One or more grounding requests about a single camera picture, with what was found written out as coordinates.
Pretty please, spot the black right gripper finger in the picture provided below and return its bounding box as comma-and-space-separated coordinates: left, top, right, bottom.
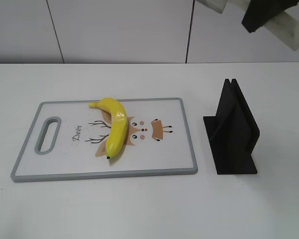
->
242, 0, 299, 33

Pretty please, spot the yellow plastic banana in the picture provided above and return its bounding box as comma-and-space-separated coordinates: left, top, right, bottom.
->
89, 98, 128, 159

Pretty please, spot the black knife stand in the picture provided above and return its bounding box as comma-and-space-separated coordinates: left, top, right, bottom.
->
203, 79, 260, 175

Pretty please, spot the white grey-rimmed cutting board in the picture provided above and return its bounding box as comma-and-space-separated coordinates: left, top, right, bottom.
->
10, 98, 198, 182

